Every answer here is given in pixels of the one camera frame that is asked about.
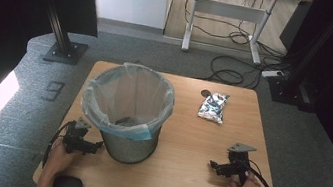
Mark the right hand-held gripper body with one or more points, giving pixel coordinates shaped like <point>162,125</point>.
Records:
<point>238,159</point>

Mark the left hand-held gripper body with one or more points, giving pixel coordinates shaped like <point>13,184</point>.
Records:
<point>75,136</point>

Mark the person's left hand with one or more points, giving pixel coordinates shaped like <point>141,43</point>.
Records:
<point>59,157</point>

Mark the black mesh trash can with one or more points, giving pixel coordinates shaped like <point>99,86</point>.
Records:
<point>128,150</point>

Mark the silver snack packet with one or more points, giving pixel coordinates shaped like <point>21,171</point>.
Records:
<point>213,107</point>

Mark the translucent plastic bin liner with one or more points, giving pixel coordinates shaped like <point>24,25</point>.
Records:
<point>131,91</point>

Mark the dark round table grommet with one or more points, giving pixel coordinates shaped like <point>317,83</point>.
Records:
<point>205,93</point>

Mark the white power strip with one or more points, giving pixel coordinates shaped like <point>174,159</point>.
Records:
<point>272,74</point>

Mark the black metal stand with base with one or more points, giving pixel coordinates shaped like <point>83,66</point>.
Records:
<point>296,70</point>
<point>61,39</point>

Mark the black computer tower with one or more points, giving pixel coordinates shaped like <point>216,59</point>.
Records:
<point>295,26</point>

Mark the grey metal frame desk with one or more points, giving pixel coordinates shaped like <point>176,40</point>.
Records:
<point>231,11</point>

